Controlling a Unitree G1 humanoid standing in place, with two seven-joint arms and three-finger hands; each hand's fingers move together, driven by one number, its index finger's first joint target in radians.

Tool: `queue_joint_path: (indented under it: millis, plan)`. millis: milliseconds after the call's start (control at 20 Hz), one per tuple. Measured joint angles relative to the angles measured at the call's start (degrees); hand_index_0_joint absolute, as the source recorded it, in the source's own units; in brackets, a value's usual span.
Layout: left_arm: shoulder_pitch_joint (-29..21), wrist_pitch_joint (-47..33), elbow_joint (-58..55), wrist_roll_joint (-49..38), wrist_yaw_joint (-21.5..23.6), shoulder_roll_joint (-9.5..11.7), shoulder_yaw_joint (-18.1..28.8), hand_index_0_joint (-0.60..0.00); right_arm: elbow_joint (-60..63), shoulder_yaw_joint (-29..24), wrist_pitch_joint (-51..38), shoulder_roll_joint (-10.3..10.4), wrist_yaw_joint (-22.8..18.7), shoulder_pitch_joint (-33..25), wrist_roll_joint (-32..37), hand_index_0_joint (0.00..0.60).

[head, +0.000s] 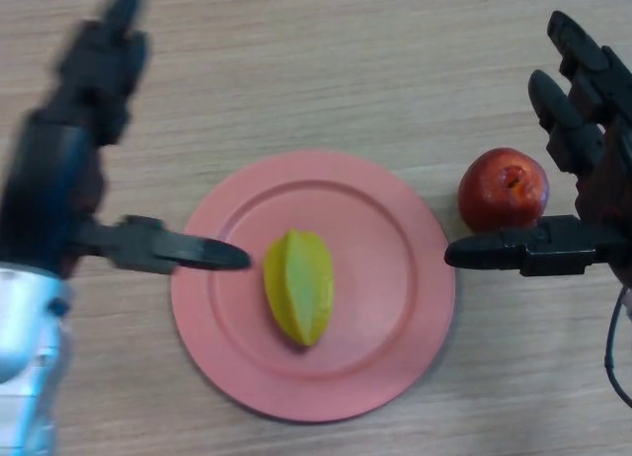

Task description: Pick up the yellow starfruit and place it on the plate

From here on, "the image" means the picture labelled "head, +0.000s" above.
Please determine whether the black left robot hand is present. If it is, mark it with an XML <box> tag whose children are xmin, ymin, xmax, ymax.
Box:
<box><xmin>0</xmin><ymin>0</ymin><xmax>253</xmax><ymax>280</ymax></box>

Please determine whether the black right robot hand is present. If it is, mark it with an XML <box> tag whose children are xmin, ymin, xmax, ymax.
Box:
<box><xmin>444</xmin><ymin>10</ymin><xmax>632</xmax><ymax>285</ymax></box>

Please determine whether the yellow green starfruit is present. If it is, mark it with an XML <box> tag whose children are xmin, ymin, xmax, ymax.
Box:
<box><xmin>263</xmin><ymin>228</ymin><xmax>336</xmax><ymax>348</ymax></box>

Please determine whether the pink round plate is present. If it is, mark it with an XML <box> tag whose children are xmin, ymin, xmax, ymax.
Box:
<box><xmin>171</xmin><ymin>149</ymin><xmax>456</xmax><ymax>423</ymax></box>

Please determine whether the red apple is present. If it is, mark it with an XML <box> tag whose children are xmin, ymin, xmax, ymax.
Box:
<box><xmin>457</xmin><ymin>147</ymin><xmax>550</xmax><ymax>233</ymax></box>

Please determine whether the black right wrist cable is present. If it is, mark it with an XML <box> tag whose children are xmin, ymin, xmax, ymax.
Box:
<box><xmin>604</xmin><ymin>287</ymin><xmax>632</xmax><ymax>409</ymax></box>

